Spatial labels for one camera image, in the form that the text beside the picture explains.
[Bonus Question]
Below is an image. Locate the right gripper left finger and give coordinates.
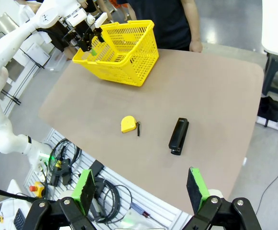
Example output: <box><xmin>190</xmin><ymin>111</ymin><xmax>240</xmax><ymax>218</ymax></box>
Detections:
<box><xmin>25</xmin><ymin>168</ymin><xmax>97</xmax><ymax>230</ymax></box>

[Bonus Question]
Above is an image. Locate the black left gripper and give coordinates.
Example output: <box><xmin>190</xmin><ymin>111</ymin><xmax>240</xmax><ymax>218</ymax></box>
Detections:
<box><xmin>77</xmin><ymin>25</ymin><xmax>105</xmax><ymax>57</ymax></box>

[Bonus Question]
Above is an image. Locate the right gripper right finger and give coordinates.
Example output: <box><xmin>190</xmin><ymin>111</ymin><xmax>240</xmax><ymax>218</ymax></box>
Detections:
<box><xmin>186</xmin><ymin>166</ymin><xmax>262</xmax><ymax>230</ymax></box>

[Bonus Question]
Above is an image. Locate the person's left forearm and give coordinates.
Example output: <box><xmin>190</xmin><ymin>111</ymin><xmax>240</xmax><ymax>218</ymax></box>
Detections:
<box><xmin>180</xmin><ymin>0</ymin><xmax>202</xmax><ymax>43</ymax></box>

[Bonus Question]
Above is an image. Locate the yellow plastic shopping basket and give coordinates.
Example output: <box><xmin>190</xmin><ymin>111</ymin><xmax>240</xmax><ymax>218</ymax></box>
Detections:
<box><xmin>72</xmin><ymin>20</ymin><xmax>160</xmax><ymax>88</ymax></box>

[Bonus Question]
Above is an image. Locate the person in navy t-shirt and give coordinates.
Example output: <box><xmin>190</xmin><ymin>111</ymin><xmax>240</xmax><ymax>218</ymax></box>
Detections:
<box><xmin>126</xmin><ymin>0</ymin><xmax>195</xmax><ymax>51</ymax></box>

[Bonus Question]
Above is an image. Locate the person's left hand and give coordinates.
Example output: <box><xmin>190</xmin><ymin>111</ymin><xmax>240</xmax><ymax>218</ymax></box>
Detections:
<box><xmin>189</xmin><ymin>39</ymin><xmax>203</xmax><ymax>54</ymax></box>

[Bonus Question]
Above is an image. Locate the black power adapter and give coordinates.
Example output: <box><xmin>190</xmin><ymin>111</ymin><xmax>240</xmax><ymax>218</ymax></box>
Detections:
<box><xmin>87</xmin><ymin>160</ymin><xmax>105</xmax><ymax>178</ymax></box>

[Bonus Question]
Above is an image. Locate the yellow red emergency stop button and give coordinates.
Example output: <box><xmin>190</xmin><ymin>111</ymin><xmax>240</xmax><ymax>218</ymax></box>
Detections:
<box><xmin>29</xmin><ymin>181</ymin><xmax>45</xmax><ymax>198</ymax></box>

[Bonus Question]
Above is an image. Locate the black stapler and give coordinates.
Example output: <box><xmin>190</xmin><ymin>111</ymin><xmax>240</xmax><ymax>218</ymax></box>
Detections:
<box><xmin>168</xmin><ymin>117</ymin><xmax>190</xmax><ymax>156</ymax></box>

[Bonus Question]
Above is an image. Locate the small grey red adapter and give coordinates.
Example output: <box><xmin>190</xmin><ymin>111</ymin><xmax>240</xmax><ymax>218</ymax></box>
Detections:
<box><xmin>130</xmin><ymin>202</ymin><xmax>152</xmax><ymax>219</ymax></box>

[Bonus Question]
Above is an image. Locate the black keyboard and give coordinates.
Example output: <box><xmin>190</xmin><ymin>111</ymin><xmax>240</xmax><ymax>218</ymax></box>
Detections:
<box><xmin>12</xmin><ymin>207</ymin><xmax>26</xmax><ymax>230</ymax></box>

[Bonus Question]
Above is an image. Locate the yellow tape measure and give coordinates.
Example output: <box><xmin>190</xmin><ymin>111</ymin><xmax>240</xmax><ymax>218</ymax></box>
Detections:
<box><xmin>120</xmin><ymin>115</ymin><xmax>143</xmax><ymax>138</ymax></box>

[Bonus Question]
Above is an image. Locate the black stool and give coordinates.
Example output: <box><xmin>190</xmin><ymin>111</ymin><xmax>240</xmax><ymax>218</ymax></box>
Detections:
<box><xmin>261</xmin><ymin>53</ymin><xmax>278</xmax><ymax>103</ymax></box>

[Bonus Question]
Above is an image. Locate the large white table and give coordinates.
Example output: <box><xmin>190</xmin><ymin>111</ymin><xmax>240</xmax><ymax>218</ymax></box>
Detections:
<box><xmin>261</xmin><ymin>0</ymin><xmax>278</xmax><ymax>58</ymax></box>

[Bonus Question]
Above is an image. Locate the coiled black cable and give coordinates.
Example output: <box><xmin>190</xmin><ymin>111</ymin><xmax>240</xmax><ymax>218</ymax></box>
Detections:
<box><xmin>90</xmin><ymin>176</ymin><xmax>133</xmax><ymax>224</ymax></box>

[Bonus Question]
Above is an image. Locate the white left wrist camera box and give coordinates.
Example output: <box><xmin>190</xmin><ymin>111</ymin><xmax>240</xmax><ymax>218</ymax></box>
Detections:
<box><xmin>65</xmin><ymin>8</ymin><xmax>87</xmax><ymax>27</ymax></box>

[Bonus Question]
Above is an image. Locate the black cable bundle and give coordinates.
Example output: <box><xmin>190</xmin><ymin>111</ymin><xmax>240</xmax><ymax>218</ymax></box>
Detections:
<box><xmin>43</xmin><ymin>139</ymin><xmax>82</xmax><ymax>187</ymax></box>

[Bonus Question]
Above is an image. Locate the white slotted base plate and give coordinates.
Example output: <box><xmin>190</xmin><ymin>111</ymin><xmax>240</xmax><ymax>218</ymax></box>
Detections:
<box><xmin>23</xmin><ymin>128</ymin><xmax>192</xmax><ymax>230</ymax></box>

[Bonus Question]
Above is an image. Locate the black corrugated hose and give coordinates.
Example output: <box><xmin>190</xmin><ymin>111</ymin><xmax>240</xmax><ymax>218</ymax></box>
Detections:
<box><xmin>0</xmin><ymin>185</ymin><xmax>35</xmax><ymax>205</ymax></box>

